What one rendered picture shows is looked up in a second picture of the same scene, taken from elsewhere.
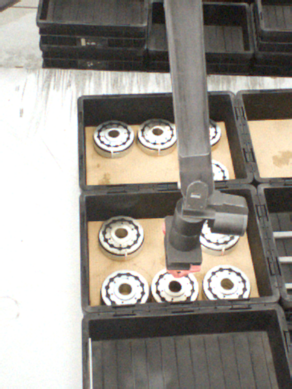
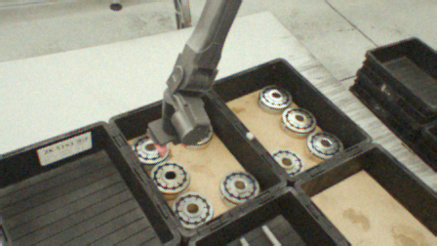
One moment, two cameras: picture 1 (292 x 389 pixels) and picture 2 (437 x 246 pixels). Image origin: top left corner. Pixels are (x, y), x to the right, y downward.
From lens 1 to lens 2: 0.82 m
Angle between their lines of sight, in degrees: 36
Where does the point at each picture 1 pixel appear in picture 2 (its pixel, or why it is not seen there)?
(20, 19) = not seen: hidden behind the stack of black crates
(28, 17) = not seen: hidden behind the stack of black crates
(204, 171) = (188, 64)
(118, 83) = (345, 102)
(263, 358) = not seen: outside the picture
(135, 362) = (99, 181)
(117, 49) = (401, 110)
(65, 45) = (372, 81)
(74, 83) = (323, 80)
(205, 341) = (139, 219)
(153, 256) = (194, 159)
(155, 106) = (316, 104)
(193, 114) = (209, 14)
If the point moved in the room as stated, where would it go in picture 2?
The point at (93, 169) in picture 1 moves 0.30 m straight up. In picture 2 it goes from (243, 101) to (260, 20)
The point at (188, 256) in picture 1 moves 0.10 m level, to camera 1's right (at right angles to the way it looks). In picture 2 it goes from (160, 134) to (178, 167)
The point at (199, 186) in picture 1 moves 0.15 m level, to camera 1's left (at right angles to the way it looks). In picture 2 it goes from (178, 72) to (150, 27)
